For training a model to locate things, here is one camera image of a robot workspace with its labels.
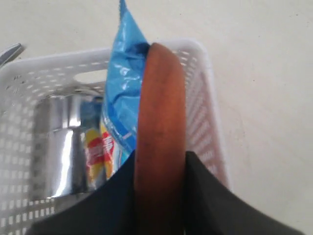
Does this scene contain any brown round plate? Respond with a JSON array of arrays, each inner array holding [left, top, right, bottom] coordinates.
[[134, 43, 186, 235]]

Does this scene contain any metal cup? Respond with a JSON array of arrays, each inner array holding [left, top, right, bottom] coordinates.
[[30, 94, 103, 198]]

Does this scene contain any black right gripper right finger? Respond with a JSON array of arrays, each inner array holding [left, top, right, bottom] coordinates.
[[183, 151, 302, 235]]

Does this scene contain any blue chips bag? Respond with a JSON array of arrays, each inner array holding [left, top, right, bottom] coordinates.
[[85, 0, 150, 188]]

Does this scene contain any white perforated plastic basket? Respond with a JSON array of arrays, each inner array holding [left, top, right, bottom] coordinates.
[[0, 38, 232, 235]]

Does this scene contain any silver table knife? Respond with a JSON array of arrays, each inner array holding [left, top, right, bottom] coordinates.
[[0, 43, 25, 67]]

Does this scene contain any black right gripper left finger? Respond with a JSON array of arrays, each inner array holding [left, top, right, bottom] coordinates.
[[26, 152, 136, 235]]

